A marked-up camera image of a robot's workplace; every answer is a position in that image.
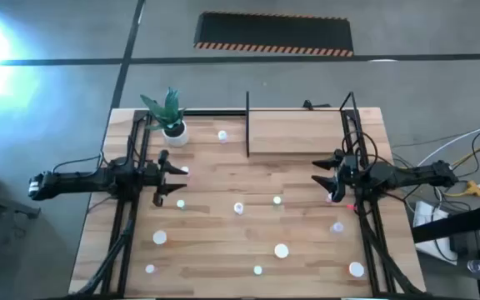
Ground large orange medicine bottle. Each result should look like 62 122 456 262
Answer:
346 261 366 279

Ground yellow cable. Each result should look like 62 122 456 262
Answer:
450 143 480 168

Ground black cart beam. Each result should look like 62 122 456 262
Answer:
410 202 480 245

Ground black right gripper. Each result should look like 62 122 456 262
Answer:
310 148 364 204

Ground wooden shelf with black frame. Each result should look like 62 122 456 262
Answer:
243 90 364 158

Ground white power box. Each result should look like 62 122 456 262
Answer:
412 199 460 266

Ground black hazard-striped floor mat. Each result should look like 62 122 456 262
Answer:
192 11 355 58

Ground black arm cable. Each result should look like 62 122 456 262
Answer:
51 153 103 174

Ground black table clamp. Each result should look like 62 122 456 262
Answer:
302 98 333 111

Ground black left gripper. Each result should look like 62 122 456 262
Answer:
142 149 190 208

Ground grey stand leg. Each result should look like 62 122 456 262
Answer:
0 187 42 220

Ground white cable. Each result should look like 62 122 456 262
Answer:
414 127 480 168

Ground green artificial plant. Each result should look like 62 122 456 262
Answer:
139 86 187 133

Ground white plant pot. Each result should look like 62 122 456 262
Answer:
162 120 190 148

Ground yellow power plug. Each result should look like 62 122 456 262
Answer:
443 179 480 198

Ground black aluminium rig frame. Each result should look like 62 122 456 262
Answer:
72 106 427 299

